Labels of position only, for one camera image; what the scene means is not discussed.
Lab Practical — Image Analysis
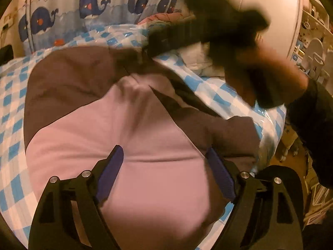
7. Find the white printed panel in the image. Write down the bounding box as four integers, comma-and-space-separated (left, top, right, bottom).
203, 0, 303, 58

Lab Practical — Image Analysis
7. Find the white cloth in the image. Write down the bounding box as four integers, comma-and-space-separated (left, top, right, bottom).
182, 44, 227, 76

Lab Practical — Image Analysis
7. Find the blue checked plastic table cover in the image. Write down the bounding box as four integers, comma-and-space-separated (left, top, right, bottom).
0, 25, 287, 250

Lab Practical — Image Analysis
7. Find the pink crumpled cloth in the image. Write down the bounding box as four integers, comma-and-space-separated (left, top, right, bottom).
138, 12, 190, 25

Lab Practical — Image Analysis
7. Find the pink and brown garment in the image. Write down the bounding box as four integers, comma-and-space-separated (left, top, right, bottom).
23, 46, 261, 250

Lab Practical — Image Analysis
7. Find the person's right hand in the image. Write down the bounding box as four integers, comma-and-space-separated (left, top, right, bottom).
225, 40, 310, 106

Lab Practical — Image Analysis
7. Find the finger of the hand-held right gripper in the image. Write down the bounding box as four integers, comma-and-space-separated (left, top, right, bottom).
144, 21, 211, 58

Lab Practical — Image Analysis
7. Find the white shelf unit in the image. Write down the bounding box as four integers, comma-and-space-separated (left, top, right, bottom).
294, 0, 333, 82

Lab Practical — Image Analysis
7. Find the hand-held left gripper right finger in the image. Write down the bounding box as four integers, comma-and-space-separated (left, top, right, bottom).
207, 147, 304, 250

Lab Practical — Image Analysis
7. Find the whale print curtain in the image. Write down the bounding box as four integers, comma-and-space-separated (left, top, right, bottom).
18, 0, 188, 54

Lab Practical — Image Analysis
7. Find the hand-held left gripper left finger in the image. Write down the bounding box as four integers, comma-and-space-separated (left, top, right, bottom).
28, 144, 124, 250

